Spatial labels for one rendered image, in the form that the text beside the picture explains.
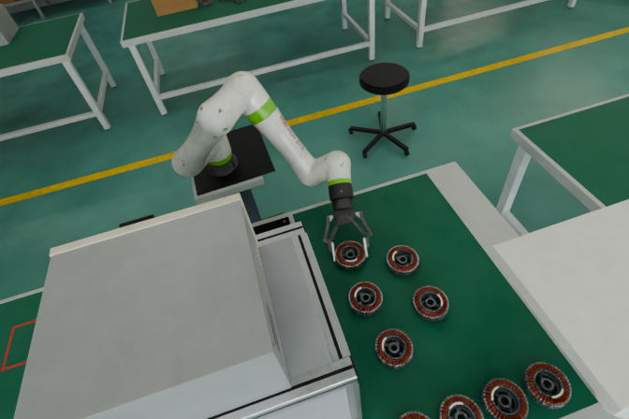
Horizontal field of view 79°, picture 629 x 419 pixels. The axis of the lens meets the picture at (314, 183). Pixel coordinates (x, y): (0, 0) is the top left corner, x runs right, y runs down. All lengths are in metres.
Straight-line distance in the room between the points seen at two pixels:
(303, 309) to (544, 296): 0.51
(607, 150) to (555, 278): 1.18
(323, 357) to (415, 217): 0.82
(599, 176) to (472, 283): 0.76
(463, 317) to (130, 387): 0.98
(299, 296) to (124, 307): 0.38
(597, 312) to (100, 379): 0.92
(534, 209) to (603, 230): 1.67
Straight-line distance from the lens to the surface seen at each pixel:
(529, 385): 1.31
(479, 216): 1.62
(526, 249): 0.98
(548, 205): 2.80
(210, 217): 0.91
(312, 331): 0.93
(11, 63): 3.89
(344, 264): 1.39
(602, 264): 1.02
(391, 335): 1.28
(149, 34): 3.52
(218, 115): 1.27
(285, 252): 1.04
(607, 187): 1.89
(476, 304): 1.40
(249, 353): 0.72
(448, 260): 1.47
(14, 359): 1.74
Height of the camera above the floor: 1.97
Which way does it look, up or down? 46 degrees down
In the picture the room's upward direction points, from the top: 9 degrees counter-clockwise
